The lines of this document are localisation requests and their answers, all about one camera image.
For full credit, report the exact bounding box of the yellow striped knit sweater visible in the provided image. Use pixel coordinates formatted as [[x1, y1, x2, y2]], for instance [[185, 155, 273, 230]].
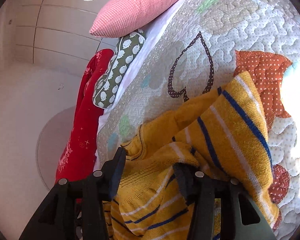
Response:
[[104, 72, 281, 239]]

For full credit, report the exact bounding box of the red patterned blanket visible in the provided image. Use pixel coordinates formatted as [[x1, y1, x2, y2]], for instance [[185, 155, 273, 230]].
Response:
[[56, 49, 114, 181]]

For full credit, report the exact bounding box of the white round headboard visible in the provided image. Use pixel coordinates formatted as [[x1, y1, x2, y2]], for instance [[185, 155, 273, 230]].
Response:
[[36, 106, 75, 190]]

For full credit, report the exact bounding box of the green sheep pattern bolster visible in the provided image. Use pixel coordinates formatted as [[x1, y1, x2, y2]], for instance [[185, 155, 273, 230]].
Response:
[[93, 29, 146, 109]]

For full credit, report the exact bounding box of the white glossy wardrobe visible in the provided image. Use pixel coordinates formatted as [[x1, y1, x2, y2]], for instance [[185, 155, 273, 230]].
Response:
[[12, 0, 117, 76]]

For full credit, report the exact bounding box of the quilted heart pattern bedspread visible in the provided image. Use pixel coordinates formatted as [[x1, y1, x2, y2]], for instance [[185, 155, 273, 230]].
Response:
[[97, 0, 300, 239]]

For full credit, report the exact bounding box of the pink textured pillow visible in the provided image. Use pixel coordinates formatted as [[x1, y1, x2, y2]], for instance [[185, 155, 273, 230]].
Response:
[[89, 0, 178, 38]]

